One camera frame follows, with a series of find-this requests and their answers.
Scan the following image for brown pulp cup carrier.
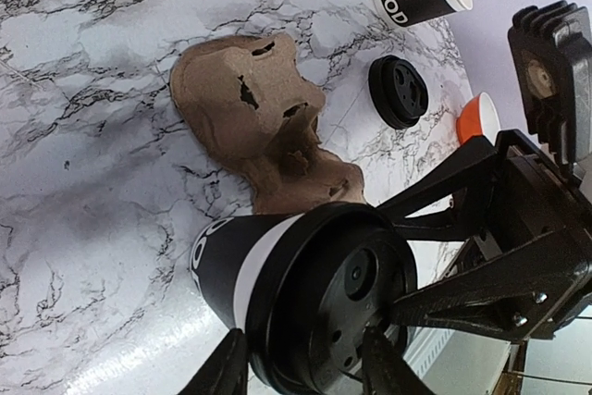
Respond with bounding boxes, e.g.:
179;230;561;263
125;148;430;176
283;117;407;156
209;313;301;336
169;33;365;215

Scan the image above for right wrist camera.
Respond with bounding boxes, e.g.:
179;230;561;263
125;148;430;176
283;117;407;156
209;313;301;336
508;0;591;177

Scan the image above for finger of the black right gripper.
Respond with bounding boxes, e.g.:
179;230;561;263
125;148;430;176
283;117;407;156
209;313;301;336
377;136;498;241
390;229;578;342

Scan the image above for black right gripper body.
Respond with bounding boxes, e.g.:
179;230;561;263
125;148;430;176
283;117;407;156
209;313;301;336
452;129;592;345

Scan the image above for orange white bowl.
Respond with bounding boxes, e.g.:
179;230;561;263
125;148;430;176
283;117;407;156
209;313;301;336
456;92;500;144

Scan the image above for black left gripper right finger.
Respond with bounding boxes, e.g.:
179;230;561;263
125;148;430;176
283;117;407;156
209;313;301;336
362;327;434;395

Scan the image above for black plastic cup lid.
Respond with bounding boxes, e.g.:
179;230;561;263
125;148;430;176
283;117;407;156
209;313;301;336
244;203;417;394
368;55;429;130

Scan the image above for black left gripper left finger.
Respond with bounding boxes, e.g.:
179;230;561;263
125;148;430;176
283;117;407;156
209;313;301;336
179;328;249;395

